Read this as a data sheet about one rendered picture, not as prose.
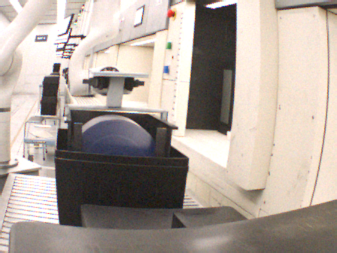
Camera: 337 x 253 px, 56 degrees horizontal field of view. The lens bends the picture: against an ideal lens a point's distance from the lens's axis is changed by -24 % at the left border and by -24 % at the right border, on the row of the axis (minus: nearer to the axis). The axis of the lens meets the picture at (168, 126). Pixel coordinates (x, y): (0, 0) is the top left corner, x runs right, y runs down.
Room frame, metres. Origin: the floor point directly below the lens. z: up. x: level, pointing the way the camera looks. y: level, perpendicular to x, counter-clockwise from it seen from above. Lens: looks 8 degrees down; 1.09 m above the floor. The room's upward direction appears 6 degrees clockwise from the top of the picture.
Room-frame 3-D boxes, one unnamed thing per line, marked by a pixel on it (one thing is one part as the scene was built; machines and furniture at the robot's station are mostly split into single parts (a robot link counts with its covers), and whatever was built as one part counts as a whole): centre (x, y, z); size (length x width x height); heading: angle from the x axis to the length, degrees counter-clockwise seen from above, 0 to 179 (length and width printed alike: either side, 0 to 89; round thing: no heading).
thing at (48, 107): (4.80, 1.63, 0.59); 0.30 x 0.28 x 0.26; 18
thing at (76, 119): (0.87, 0.12, 0.93); 0.24 x 0.20 x 0.32; 106
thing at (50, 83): (4.80, 1.62, 0.85); 0.30 x 0.28 x 0.26; 17
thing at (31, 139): (3.49, 1.22, 0.24); 0.97 x 0.52 x 0.48; 20
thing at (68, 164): (0.86, 0.12, 0.85); 0.28 x 0.28 x 0.17; 16
